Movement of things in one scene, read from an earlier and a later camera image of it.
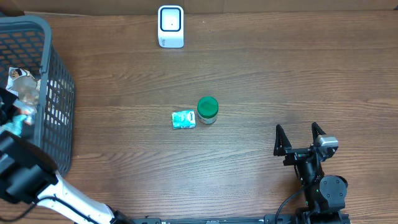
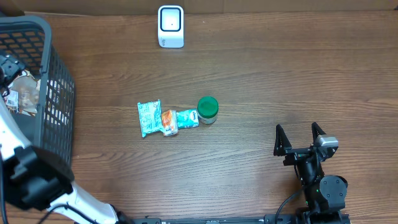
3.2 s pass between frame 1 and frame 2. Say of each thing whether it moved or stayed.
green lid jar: stayed
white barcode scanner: stayed
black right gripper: stayed
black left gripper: moved
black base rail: stayed
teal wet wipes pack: moved
